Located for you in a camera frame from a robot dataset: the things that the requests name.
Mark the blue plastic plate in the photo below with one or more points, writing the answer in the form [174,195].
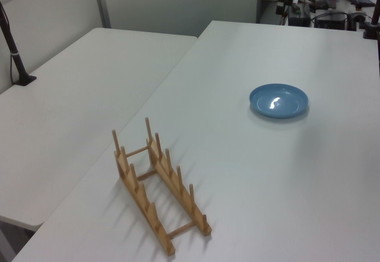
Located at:
[285,109]

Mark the wooden plate rack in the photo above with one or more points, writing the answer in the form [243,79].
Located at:
[169,171]

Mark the dark desktop device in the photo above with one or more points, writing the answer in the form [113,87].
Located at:
[300,15]

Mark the black computer box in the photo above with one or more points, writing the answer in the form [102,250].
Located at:
[329,21]

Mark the black clamped pole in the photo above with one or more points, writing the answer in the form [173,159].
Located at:
[371,31]

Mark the grey partition corner post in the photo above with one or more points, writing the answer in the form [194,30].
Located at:
[101,3]

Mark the black camera stand pole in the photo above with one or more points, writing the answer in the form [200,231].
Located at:
[18,63]

